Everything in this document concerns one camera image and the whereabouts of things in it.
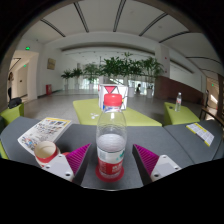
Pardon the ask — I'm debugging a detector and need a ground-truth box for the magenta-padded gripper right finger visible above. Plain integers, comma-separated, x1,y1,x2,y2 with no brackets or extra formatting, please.
131,143,183,186

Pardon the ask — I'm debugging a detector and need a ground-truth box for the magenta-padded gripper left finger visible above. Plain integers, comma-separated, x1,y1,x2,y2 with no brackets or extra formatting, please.
41,143,92,186

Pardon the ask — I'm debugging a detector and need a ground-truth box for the clear red-capped water bottle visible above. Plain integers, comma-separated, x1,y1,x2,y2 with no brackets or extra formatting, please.
95,93,128,180

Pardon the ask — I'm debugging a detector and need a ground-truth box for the small clear water bottle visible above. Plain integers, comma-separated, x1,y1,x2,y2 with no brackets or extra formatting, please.
174,92,183,113

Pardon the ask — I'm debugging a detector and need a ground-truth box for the red and white patterned mug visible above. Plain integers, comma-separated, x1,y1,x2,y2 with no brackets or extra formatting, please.
34,140,71,169

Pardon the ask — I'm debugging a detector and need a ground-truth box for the printed magazine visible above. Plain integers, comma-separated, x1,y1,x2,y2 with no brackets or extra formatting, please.
17,116,73,156

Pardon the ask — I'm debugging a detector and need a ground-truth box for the yellow and white leaflet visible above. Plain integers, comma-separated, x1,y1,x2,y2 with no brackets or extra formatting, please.
185,122,215,147

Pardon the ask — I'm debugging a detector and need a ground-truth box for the small lime green ottoman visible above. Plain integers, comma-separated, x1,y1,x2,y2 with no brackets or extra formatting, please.
163,101,201,127

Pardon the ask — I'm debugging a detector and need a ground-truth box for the low lime green table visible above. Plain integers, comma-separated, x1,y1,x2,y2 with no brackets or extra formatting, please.
72,98,163,127

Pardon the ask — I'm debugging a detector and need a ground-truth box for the lime green ottoman with bag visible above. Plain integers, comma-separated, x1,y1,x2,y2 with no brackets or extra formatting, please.
0,103,25,127

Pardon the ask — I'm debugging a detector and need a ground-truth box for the wooden bench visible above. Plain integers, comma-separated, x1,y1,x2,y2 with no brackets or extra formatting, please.
199,105,224,126

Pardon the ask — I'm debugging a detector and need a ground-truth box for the red fire cabinet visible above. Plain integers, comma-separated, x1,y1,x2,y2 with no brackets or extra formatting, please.
45,83,53,96

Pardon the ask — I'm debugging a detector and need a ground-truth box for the black bag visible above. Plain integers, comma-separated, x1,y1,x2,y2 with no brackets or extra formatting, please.
7,97,23,110

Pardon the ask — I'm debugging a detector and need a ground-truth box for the white box with coloured triangles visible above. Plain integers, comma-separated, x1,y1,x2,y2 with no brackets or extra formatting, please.
97,83,129,111

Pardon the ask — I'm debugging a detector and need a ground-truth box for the row of potted plants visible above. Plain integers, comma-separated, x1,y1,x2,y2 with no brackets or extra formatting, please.
60,51,165,98

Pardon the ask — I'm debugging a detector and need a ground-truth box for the framed wall picture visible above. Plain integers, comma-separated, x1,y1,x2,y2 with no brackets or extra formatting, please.
46,57,57,71

